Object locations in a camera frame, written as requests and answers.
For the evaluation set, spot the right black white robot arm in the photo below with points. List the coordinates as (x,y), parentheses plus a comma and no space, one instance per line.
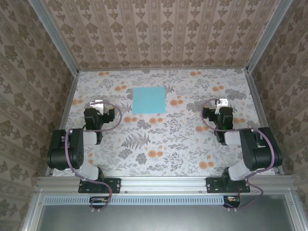
(255,154)

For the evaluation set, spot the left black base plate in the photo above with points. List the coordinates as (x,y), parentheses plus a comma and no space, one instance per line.
(115,185)

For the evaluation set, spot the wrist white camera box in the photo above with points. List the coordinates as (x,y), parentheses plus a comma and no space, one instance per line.
(98,106)
(223,102)

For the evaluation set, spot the right aluminium side rail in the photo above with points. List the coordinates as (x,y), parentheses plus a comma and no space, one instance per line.
(256,96)

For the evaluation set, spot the grey metal sheet panel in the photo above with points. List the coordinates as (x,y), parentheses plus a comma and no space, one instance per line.
(163,219)

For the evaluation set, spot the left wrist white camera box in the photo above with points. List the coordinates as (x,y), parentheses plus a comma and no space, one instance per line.
(98,106)

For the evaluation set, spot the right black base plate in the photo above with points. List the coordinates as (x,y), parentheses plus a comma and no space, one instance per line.
(211,185)

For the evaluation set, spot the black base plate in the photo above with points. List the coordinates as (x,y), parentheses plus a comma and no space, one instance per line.
(211,185)
(115,185)

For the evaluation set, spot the wide aluminium base rail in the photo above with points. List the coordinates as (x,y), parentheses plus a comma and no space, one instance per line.
(163,184)

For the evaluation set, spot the thin aluminium back rail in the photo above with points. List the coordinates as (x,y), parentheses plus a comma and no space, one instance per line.
(168,69)

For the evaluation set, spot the right aluminium corner post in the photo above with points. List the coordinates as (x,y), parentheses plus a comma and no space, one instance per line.
(267,36)

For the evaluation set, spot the aluminium side rail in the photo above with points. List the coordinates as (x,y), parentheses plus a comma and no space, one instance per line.
(256,96)
(65,115)

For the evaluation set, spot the left aluminium side rail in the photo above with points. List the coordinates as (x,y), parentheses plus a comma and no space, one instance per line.
(65,115)

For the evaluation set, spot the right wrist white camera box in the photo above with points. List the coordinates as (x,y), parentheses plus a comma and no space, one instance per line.
(223,102)

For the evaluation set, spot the floral patterned table mat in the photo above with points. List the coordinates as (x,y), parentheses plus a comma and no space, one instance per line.
(168,158)

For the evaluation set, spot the aluminium corner post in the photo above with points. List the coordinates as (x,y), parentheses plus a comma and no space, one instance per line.
(267,36)
(54,38)

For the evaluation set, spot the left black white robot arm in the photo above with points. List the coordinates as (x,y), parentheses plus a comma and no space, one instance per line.
(65,149)

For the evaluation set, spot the light blue paper sheet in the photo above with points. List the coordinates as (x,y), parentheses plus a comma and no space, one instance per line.
(149,99)

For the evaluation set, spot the left aluminium corner post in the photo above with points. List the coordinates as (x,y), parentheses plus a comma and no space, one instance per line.
(54,38)

